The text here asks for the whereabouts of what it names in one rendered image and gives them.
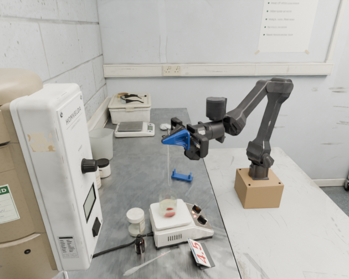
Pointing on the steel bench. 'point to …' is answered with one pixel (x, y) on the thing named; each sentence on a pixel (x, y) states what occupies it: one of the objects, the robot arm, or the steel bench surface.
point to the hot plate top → (162, 223)
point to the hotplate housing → (178, 233)
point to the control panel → (198, 217)
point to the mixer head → (39, 178)
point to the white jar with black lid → (103, 166)
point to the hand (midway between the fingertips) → (172, 139)
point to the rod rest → (181, 176)
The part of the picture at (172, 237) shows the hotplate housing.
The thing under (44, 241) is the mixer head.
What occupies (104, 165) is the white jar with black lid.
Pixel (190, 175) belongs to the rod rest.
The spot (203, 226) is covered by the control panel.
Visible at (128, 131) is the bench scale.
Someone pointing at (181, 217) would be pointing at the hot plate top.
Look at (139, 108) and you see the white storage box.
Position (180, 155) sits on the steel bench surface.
